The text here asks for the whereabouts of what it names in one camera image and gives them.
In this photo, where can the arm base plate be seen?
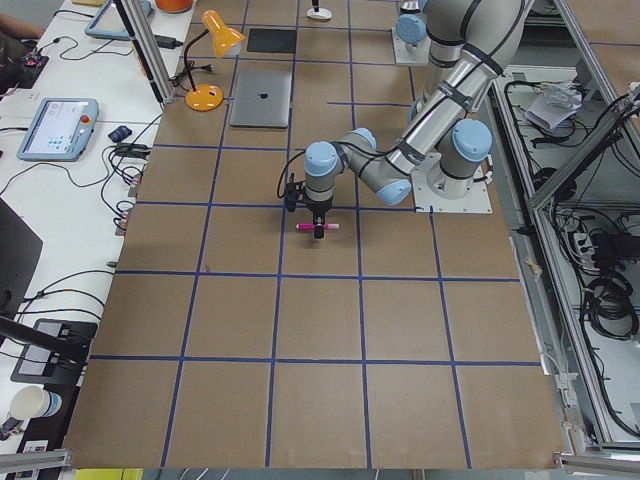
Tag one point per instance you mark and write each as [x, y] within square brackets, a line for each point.
[435, 192]
[406, 54]

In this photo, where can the black mousepad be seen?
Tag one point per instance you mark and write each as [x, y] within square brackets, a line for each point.
[269, 40]

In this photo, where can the black flat device box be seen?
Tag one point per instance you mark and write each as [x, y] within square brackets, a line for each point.
[54, 351]

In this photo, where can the aluminium frame post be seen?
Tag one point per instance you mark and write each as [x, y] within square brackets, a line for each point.
[145, 45]

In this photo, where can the white paper cup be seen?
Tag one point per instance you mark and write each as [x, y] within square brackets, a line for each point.
[34, 402]

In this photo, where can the blue teach pendant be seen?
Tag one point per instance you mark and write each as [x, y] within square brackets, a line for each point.
[115, 20]
[60, 130]

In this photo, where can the dark blue small pouch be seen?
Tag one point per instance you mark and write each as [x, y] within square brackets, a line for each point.
[119, 134]

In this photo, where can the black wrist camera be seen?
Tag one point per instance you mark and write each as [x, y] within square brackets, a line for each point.
[294, 194]

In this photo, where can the orange round container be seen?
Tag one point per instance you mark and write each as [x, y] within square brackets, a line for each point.
[174, 6]

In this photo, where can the silver laptop notebook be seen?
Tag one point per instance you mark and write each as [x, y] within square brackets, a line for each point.
[262, 99]

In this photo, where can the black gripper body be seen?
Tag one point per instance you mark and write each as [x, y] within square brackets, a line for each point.
[318, 210]

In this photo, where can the black power adapter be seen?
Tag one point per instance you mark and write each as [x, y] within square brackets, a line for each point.
[167, 42]

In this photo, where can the pink highlighter pen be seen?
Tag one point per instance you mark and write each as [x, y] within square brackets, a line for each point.
[305, 227]

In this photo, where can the white computer mouse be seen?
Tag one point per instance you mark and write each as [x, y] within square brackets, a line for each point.
[320, 13]

